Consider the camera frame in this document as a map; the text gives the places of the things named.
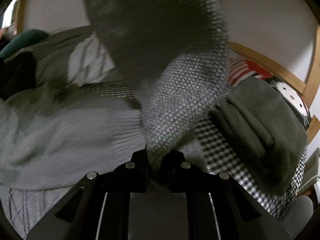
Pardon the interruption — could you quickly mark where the grey striped quilt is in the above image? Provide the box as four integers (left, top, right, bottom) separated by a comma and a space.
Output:
1, 26, 145, 239

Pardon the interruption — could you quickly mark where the teal pillow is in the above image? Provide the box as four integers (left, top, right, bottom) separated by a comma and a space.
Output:
1, 29, 49, 59

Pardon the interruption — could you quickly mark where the black white checkered bedsheet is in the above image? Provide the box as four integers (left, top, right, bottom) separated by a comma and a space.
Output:
178, 118, 308, 220

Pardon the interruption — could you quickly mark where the wooden bed frame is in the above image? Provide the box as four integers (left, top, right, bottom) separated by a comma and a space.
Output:
15, 0, 319, 140

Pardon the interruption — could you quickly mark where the Hello Kitty black pillow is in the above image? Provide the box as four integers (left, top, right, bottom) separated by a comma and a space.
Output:
228, 57, 311, 131

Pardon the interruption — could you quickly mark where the black clothing pile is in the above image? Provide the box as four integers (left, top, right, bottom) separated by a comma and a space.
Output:
1, 51, 37, 101

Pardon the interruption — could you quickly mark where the dark green folded garment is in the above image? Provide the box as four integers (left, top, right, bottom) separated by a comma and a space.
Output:
209, 77, 307, 194

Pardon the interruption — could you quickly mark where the grey knit sweater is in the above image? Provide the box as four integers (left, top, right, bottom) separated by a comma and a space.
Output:
84, 0, 229, 166

